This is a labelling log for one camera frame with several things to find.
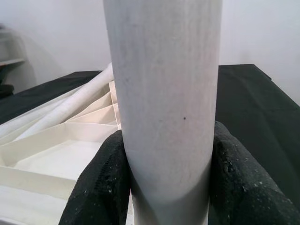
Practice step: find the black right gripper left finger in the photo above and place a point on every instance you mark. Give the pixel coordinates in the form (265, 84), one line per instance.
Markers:
(100, 182)

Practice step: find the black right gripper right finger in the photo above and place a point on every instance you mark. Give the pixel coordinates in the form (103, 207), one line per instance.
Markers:
(246, 187)

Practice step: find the white plastic children table top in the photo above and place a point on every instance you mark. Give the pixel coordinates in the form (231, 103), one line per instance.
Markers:
(47, 159)

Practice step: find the black tablecloth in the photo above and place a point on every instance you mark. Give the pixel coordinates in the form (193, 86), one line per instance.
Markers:
(257, 100)

